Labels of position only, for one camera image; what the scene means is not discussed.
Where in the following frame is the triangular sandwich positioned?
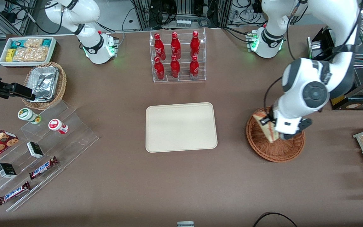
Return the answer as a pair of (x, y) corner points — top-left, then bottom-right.
(252, 108), (280, 143)

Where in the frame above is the round brown wicker basket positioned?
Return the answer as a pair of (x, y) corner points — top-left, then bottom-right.
(246, 107), (305, 163)

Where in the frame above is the aluminium foil tray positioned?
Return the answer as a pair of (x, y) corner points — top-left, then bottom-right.
(26, 66), (60, 102)

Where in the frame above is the oval tan wicker basket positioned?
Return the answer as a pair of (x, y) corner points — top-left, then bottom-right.
(22, 62), (67, 110)

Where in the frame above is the cream plastic tray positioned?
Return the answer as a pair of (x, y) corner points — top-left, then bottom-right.
(146, 102), (218, 153)

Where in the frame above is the green lid yoghurt cup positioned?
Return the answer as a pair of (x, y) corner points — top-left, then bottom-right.
(18, 108), (42, 124)

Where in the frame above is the clear rice cracker bag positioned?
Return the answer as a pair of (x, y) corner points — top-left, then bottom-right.
(23, 38), (44, 49)
(13, 47), (50, 62)

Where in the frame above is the red lid yoghurt cup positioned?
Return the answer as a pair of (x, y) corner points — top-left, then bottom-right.
(48, 119), (69, 134)

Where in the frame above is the white plastic snack bin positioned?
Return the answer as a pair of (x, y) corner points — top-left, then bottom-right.
(0, 37), (57, 67)

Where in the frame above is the small black box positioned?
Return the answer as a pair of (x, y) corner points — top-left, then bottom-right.
(26, 142), (44, 158)
(0, 163), (17, 178)

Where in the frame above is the clear acrylic stepped shelf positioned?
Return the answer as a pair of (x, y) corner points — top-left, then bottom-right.
(0, 100), (99, 212)

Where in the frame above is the Snickers chocolate bar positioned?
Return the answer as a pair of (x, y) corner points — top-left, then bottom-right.
(29, 156), (59, 180)
(0, 182), (31, 206)

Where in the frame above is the red cola bottle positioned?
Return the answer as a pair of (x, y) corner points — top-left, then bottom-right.
(189, 55), (199, 79)
(154, 56), (165, 80)
(170, 32), (181, 60)
(170, 55), (181, 79)
(154, 33), (166, 60)
(190, 31), (200, 58)

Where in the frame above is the clear acrylic bottle rack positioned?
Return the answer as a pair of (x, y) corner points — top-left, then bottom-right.
(149, 28), (206, 83)

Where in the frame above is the aluminium equipment rack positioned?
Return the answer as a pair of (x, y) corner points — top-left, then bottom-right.
(131, 0), (232, 30)

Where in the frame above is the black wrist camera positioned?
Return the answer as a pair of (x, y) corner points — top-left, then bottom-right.
(260, 107), (275, 126)

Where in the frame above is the black camera cable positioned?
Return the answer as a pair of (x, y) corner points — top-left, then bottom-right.
(263, 77), (283, 109)

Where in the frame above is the black floor cable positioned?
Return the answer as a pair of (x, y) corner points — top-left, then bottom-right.
(252, 212), (298, 227)

